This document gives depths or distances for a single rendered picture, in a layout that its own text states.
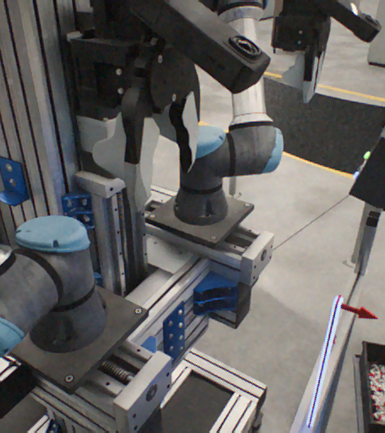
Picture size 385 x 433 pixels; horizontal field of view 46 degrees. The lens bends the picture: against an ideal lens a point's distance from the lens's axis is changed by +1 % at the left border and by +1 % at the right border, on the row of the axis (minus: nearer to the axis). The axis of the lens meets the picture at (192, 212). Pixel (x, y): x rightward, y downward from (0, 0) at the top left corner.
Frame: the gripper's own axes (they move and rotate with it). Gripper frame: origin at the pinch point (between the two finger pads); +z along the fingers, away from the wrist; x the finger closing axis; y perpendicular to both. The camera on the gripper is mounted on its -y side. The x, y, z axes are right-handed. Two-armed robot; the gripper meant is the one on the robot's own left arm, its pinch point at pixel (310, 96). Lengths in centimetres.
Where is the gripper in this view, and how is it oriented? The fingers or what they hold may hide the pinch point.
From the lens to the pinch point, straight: 90.0
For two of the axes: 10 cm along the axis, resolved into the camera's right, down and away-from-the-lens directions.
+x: -4.7, 4.7, -7.5
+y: -8.8, -2.5, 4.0
